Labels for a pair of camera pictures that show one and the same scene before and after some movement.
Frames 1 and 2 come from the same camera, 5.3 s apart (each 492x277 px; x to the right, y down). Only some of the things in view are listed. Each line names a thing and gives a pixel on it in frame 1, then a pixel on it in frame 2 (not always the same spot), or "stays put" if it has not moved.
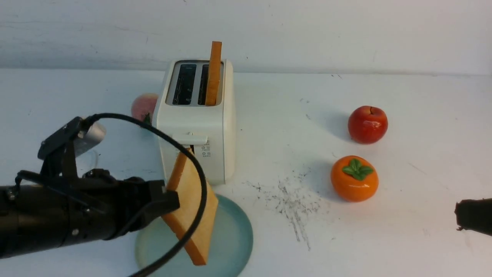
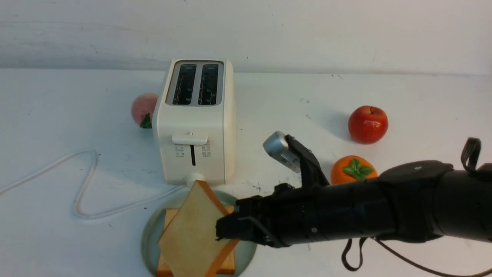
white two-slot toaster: [196, 107] stays put
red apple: [367, 125] stays put
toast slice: [213, 75] to [189, 238]
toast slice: [185, 178] to [163, 269]
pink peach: [143, 106] stays put
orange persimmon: [354, 179] stays put
